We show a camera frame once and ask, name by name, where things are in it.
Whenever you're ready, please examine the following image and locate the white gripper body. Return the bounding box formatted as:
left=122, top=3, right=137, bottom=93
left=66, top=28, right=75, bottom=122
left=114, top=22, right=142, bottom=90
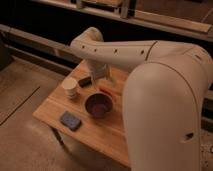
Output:
left=87, top=61, right=109, bottom=80

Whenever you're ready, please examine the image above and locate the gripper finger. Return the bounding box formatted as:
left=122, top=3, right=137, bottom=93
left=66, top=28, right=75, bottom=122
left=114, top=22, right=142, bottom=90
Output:
left=106, top=75, right=114, bottom=86
left=92, top=78, right=99, bottom=90

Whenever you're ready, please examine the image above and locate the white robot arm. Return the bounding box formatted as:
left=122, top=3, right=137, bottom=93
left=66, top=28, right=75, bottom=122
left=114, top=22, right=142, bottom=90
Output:
left=70, top=27, right=213, bottom=171

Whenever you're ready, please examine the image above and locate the dark red ceramic bowl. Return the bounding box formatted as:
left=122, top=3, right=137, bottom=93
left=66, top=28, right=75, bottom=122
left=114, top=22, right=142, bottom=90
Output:
left=85, top=93, right=113, bottom=118

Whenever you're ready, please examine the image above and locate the small black block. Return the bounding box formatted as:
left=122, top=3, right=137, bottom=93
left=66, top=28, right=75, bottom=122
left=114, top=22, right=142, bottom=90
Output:
left=78, top=76, right=92, bottom=88

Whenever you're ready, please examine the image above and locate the wooden table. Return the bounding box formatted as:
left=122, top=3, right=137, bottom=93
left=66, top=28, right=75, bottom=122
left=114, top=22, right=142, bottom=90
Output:
left=33, top=67, right=130, bottom=166

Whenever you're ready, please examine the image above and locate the white paper cup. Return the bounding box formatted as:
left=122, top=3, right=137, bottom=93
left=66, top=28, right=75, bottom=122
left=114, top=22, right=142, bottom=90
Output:
left=61, top=77, right=78, bottom=99

